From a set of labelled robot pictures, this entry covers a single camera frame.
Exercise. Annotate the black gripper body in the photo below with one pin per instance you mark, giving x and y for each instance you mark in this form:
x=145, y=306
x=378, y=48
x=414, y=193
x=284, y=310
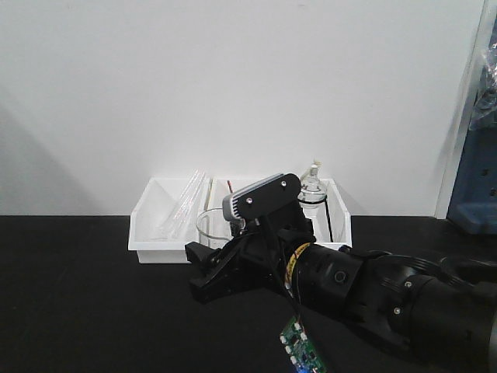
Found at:
x=263, y=252

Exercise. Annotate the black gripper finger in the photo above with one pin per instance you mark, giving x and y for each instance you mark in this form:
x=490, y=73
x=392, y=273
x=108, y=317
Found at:
x=206, y=258
x=218, y=283

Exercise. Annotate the clear glass beaker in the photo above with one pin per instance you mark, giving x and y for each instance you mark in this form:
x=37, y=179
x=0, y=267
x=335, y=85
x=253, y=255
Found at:
x=214, y=231

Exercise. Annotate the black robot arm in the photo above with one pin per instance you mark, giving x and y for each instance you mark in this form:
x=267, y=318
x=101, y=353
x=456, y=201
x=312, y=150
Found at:
x=441, y=313

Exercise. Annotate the blue lab cabinet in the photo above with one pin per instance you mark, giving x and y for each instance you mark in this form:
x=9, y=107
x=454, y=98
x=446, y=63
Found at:
x=472, y=205

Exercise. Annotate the white left storage bin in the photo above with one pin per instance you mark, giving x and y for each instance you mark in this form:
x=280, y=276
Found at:
x=157, y=202

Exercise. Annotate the white storage bin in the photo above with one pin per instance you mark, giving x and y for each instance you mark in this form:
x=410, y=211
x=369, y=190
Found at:
x=219, y=190
x=157, y=202
x=340, y=218

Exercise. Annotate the white middle storage bin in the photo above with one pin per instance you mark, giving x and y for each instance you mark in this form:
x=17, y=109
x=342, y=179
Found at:
x=219, y=190

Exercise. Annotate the clear glass tubes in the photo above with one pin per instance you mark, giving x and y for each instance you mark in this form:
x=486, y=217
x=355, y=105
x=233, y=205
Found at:
x=174, y=227

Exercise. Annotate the round glass alcohol lamp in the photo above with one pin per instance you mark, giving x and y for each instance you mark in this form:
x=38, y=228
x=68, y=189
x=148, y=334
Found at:
x=313, y=190

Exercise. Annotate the white right storage bin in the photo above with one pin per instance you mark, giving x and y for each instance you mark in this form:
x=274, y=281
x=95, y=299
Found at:
x=340, y=218

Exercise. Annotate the green circuit board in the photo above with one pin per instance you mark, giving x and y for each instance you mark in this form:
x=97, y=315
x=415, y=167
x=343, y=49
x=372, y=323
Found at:
x=299, y=348

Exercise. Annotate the black sink basin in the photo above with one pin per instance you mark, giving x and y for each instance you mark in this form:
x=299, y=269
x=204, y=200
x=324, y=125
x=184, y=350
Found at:
x=470, y=270

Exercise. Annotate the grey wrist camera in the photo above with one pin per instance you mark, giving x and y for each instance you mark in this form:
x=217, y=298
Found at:
x=262, y=197

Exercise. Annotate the black wire tripod stand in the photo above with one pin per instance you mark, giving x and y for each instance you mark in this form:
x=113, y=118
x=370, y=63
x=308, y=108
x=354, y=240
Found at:
x=317, y=211

